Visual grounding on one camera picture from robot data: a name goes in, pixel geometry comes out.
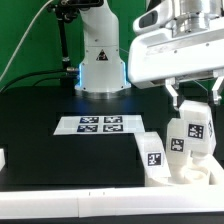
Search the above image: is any black camera stand pole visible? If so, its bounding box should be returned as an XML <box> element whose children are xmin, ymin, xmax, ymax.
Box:
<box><xmin>46</xmin><ymin>0</ymin><xmax>105</xmax><ymax>88</ymax></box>

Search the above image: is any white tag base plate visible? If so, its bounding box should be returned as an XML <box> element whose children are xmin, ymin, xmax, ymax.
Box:
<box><xmin>54</xmin><ymin>115</ymin><xmax>145</xmax><ymax>135</ymax></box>

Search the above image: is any white U-shaped wall fence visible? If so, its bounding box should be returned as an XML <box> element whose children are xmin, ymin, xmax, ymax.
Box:
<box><xmin>0</xmin><ymin>157</ymin><xmax>224</xmax><ymax>219</ymax></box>

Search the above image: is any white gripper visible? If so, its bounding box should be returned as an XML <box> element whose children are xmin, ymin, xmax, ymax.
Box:
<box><xmin>128</xmin><ymin>28</ymin><xmax>224</xmax><ymax>111</ymax></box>

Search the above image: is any grey cable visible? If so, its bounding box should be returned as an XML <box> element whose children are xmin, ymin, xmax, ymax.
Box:
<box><xmin>0</xmin><ymin>0</ymin><xmax>54</xmax><ymax>82</ymax></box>

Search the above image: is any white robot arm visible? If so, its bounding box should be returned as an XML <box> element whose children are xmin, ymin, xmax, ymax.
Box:
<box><xmin>79</xmin><ymin>0</ymin><xmax>224</xmax><ymax>107</ymax></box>

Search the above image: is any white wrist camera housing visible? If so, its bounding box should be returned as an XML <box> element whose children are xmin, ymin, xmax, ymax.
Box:
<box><xmin>133</xmin><ymin>4</ymin><xmax>173</xmax><ymax>35</ymax></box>

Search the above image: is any black cable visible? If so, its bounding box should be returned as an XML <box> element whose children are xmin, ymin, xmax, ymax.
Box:
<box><xmin>0</xmin><ymin>68</ymin><xmax>78</xmax><ymax>94</ymax></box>

